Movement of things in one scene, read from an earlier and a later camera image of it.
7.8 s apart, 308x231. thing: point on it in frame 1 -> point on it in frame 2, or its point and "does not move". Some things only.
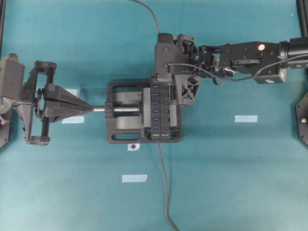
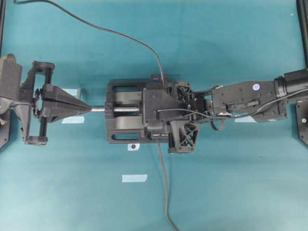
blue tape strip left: [73, 120] does not move
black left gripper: [54, 109] does not move
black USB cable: [149, 8] -> [99, 27]
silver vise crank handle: [118, 109] does not move
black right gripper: [190, 63] -> [184, 131]
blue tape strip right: [246, 118] does not move
